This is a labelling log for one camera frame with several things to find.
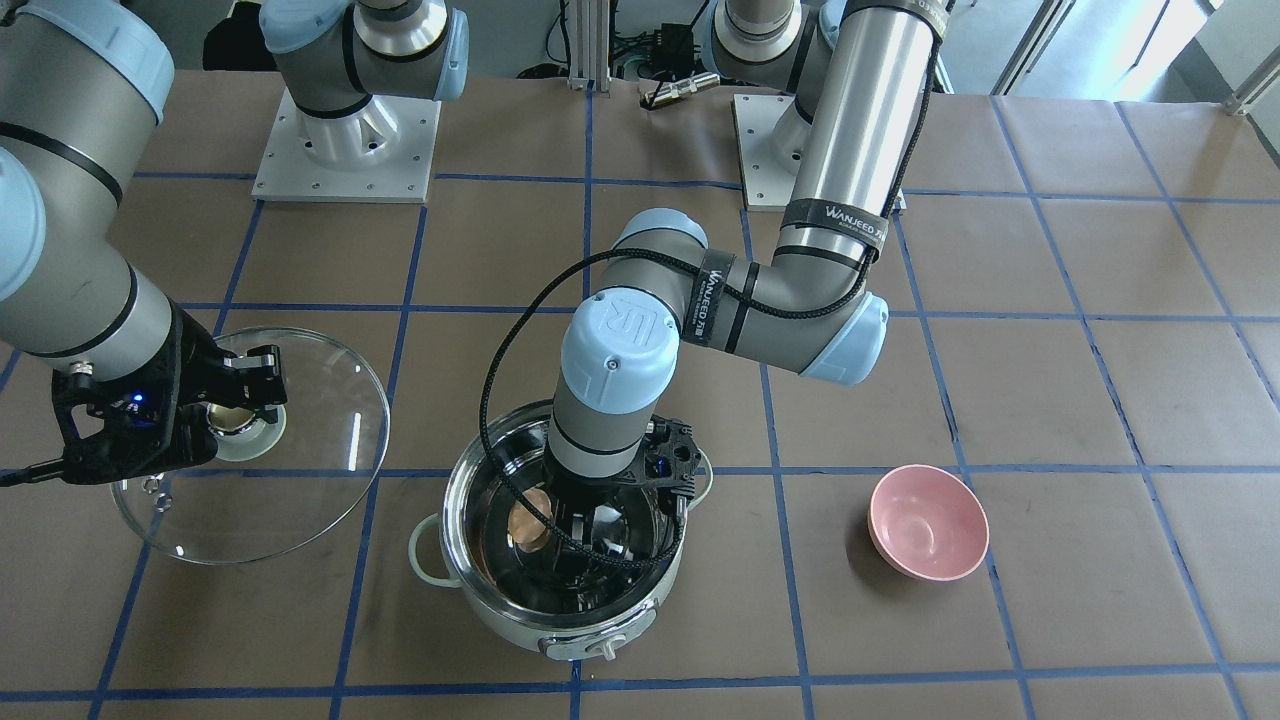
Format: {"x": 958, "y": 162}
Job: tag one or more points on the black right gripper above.
{"x": 203, "y": 377}

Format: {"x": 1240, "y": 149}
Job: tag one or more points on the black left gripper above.
{"x": 583, "y": 493}

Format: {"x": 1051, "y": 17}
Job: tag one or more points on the glass pot lid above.
{"x": 271, "y": 487}

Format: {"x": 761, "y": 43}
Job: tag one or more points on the brown egg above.
{"x": 525, "y": 531}

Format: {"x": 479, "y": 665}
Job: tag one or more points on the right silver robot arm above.
{"x": 84, "y": 87}

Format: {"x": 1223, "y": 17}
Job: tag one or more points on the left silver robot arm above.
{"x": 858, "y": 71}

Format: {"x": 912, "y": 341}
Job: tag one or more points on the white electric cooking pot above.
{"x": 596, "y": 586}

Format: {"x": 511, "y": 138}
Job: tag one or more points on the pink bowl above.
{"x": 926, "y": 524}

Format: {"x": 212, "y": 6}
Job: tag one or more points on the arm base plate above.
{"x": 382, "y": 153}
{"x": 770, "y": 150}

